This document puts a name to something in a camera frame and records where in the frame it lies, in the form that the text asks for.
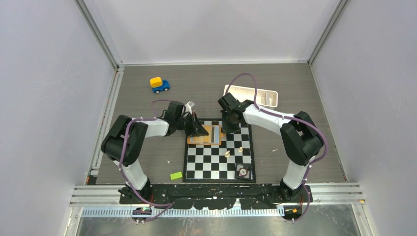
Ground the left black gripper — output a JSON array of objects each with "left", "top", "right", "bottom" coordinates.
[{"left": 176, "top": 112, "right": 208, "bottom": 138}]

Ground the credit cards stack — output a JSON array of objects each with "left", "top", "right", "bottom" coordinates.
[{"left": 264, "top": 92, "right": 271, "bottom": 106}]

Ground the white rectangular plastic tray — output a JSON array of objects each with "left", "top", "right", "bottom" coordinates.
[{"left": 224, "top": 85, "right": 278, "bottom": 109}]

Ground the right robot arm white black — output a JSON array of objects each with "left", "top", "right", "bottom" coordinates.
[{"left": 218, "top": 93, "right": 325, "bottom": 202}]

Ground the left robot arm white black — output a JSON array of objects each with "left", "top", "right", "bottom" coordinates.
[{"left": 101, "top": 101, "right": 209, "bottom": 204}]

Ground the black white chessboard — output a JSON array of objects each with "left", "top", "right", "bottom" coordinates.
[{"left": 182, "top": 124, "right": 256, "bottom": 183}]

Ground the green rectangular block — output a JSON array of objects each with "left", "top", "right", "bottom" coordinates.
[{"left": 170, "top": 172, "right": 183, "bottom": 180}]

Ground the small black framed round object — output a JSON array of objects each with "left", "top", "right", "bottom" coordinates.
[{"left": 235, "top": 163, "right": 252, "bottom": 180}]

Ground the blue yellow toy car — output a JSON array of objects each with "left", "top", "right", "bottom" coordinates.
[{"left": 149, "top": 77, "right": 171, "bottom": 93}]

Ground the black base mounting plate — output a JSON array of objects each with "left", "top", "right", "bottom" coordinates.
[{"left": 118, "top": 183, "right": 313, "bottom": 210}]

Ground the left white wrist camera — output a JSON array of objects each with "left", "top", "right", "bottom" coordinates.
[{"left": 184, "top": 101, "right": 195, "bottom": 114}]

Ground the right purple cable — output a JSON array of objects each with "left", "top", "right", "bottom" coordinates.
[{"left": 225, "top": 73, "right": 328, "bottom": 222}]

